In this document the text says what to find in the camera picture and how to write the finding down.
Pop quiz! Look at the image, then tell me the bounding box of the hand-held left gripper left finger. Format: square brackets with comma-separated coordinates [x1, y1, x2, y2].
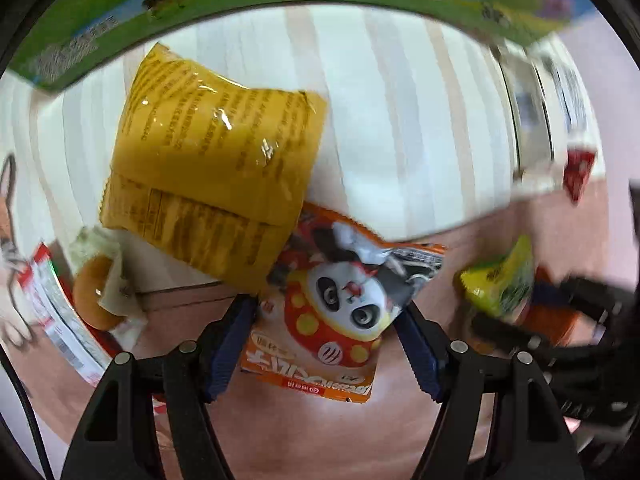
[60, 294, 258, 480]

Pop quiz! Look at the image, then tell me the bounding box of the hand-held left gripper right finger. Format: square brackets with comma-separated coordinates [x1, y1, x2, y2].
[395, 305, 586, 480]

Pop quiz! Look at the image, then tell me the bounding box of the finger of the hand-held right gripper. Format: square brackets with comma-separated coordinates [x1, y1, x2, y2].
[467, 310, 636, 416]
[537, 272, 636, 326]

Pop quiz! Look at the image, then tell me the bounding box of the green yellow snack packet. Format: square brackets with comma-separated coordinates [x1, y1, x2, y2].
[459, 234, 537, 318]

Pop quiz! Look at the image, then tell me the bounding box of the red snack packet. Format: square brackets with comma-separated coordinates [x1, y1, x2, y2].
[564, 147, 598, 204]

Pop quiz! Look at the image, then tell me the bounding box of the orange panda snack packet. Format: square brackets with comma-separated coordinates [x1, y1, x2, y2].
[239, 201, 447, 405]

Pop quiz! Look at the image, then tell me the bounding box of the printed cardboard box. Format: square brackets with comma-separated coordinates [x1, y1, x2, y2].
[7, 0, 583, 93]

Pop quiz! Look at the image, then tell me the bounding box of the plain orange snack packet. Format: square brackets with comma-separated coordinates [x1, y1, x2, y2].
[525, 267, 581, 346]

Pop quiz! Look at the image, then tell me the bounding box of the clear donut snack packet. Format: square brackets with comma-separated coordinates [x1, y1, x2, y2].
[67, 225, 148, 353]

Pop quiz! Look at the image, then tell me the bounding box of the white red-edged snack packet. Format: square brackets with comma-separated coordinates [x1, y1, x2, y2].
[17, 242, 168, 416]

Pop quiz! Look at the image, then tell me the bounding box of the black cable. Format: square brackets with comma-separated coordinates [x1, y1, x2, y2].
[0, 347, 53, 480]

